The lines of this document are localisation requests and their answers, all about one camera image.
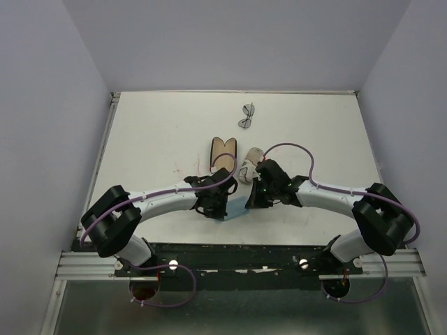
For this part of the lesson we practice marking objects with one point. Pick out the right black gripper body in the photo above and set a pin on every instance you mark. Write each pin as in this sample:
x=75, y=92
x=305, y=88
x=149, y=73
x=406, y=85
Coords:
x=262, y=195

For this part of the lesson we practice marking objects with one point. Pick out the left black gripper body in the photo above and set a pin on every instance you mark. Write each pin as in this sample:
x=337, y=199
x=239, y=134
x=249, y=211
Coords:
x=218, y=209

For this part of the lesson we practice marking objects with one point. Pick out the blue cleaning cloth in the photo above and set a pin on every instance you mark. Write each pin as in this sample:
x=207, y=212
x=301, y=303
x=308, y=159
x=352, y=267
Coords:
x=235, y=208

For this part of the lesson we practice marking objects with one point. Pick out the marbled glasses case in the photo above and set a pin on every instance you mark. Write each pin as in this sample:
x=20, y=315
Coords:
x=247, y=172

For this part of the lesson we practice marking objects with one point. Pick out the black glasses case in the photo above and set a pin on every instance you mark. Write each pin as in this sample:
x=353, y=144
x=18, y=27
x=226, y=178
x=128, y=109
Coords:
x=223, y=154

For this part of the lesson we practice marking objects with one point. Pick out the dark wire-frame sunglasses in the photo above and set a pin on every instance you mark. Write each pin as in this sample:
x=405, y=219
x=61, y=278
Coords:
x=248, y=111

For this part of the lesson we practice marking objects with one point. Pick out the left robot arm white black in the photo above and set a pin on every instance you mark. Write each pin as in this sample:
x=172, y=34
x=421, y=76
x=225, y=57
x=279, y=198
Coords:
x=111, y=221

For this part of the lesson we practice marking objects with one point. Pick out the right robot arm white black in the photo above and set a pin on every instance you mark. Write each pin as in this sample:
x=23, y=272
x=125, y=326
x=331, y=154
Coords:
x=382, y=222

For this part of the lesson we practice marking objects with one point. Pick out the black mounting base rail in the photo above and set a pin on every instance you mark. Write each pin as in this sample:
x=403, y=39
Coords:
x=228, y=267

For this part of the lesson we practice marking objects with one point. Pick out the aluminium frame rail left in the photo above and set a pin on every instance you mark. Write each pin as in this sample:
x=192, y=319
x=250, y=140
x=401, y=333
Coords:
x=97, y=185

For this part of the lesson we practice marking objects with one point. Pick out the aluminium frame rail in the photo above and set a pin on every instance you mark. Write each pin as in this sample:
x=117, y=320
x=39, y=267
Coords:
x=87, y=266
x=97, y=185

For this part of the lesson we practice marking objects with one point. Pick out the aluminium frame rail front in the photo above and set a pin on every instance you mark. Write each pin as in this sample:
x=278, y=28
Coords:
x=87, y=266

